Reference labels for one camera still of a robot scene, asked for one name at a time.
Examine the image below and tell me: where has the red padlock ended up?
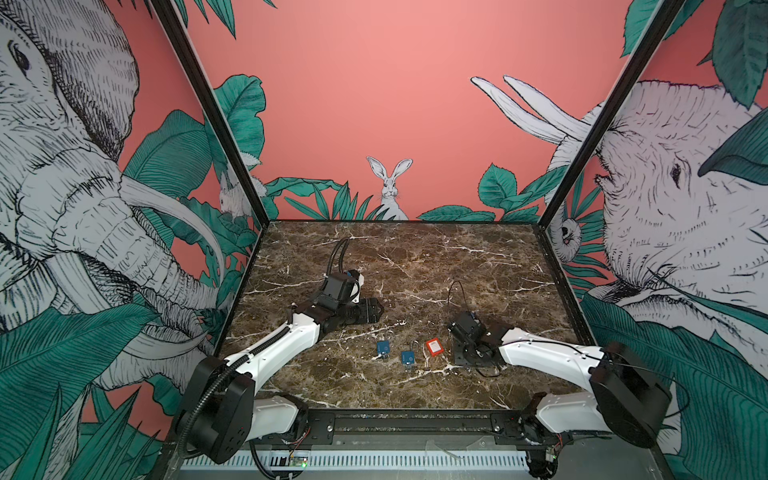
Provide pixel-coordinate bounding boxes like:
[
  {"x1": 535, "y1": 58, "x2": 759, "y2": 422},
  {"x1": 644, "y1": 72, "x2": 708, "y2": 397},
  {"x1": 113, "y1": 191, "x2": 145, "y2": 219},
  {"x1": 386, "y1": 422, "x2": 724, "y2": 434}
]
[{"x1": 425, "y1": 338, "x2": 445, "y2": 357}]

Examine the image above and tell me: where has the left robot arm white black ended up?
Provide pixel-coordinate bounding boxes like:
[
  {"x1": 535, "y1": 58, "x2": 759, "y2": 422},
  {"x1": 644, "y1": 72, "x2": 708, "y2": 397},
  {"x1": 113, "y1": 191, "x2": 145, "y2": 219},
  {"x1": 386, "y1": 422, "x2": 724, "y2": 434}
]
[{"x1": 172, "y1": 270, "x2": 383, "y2": 464}]

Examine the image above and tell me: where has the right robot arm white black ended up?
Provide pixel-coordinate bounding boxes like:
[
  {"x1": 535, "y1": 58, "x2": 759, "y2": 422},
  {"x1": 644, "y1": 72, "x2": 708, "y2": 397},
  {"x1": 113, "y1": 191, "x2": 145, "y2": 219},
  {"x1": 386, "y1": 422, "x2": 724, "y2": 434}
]
[{"x1": 447, "y1": 311, "x2": 673, "y2": 448}]

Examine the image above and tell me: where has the blue padlock middle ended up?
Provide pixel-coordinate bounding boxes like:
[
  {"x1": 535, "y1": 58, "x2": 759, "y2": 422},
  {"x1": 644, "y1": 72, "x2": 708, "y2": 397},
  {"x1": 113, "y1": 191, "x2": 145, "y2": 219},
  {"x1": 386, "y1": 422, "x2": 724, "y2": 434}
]
[{"x1": 400, "y1": 350, "x2": 416, "y2": 370}]

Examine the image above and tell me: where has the blue padlock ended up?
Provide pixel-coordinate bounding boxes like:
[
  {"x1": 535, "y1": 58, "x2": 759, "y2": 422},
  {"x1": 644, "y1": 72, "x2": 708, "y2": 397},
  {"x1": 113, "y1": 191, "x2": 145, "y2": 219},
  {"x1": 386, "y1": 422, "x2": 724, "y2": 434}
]
[
  {"x1": 400, "y1": 350, "x2": 416, "y2": 370},
  {"x1": 376, "y1": 340, "x2": 391, "y2": 360}
]

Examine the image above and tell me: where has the blue padlock left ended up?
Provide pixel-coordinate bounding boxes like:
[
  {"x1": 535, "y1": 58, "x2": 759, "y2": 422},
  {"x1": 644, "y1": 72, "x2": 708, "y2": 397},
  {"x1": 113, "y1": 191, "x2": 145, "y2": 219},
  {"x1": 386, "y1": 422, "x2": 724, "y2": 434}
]
[{"x1": 376, "y1": 340, "x2": 391, "y2": 360}]

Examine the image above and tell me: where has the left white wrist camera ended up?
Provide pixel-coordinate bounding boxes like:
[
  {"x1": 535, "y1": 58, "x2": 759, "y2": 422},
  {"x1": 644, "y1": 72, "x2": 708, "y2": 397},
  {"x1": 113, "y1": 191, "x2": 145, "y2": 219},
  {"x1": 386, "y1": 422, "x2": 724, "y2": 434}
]
[{"x1": 324, "y1": 270, "x2": 363, "y2": 304}]

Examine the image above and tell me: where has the black front mounting rail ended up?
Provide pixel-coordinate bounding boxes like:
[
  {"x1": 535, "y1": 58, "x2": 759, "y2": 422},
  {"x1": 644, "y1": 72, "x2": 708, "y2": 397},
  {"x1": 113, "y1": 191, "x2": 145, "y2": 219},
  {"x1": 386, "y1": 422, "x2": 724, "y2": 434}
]
[{"x1": 170, "y1": 409, "x2": 655, "y2": 448}]

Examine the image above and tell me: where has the white slotted cable duct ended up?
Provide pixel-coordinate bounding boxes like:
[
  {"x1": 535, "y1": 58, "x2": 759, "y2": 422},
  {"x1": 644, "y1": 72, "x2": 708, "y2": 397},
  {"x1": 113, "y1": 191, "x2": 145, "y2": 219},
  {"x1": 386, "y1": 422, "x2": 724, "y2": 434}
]
[{"x1": 179, "y1": 449, "x2": 530, "y2": 472}]

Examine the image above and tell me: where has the left black frame post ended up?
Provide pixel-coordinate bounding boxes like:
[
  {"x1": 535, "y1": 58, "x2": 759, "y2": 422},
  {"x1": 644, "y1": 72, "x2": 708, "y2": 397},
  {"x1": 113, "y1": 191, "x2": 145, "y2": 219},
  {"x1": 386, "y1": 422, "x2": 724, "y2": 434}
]
[{"x1": 151, "y1": 0, "x2": 270, "y2": 230}]

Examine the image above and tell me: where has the black frame post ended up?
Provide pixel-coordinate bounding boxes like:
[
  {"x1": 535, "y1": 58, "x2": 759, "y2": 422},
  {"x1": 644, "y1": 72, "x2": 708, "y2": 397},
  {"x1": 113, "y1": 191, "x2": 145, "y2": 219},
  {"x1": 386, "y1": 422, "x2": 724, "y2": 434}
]
[
  {"x1": 537, "y1": 0, "x2": 685, "y2": 229},
  {"x1": 151, "y1": 0, "x2": 270, "y2": 230}
]

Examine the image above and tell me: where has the right black frame post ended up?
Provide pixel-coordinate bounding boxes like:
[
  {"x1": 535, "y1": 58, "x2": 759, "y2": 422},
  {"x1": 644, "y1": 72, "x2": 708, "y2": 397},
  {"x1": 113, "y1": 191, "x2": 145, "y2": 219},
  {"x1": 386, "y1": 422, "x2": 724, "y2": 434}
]
[{"x1": 537, "y1": 0, "x2": 685, "y2": 229}]

